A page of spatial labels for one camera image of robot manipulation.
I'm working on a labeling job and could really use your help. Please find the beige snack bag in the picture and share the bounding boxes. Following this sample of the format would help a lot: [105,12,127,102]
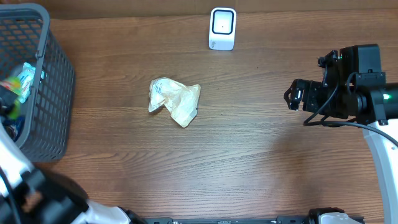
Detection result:
[148,77,201,128]

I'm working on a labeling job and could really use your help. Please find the green toilet tissue pack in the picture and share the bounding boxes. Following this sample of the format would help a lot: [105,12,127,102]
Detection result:
[17,62,35,104]

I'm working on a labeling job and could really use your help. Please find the colourful Haribo candy bag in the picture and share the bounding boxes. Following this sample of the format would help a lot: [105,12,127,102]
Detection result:
[1,77,22,119]

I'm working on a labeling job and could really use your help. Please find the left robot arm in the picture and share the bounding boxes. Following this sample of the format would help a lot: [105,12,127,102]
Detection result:
[1,127,146,224]

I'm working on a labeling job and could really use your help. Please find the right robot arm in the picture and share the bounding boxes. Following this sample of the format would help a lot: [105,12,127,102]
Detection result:
[284,44,397,223]

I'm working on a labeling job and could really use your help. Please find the white barcode scanner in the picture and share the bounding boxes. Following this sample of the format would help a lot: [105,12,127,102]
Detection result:
[208,7,236,51]

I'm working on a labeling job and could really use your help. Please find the grey plastic mesh basket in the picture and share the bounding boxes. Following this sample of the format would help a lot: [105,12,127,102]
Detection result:
[1,3,75,162]

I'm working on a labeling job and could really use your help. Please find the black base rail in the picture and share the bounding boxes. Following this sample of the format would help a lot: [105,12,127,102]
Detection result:
[142,207,365,224]

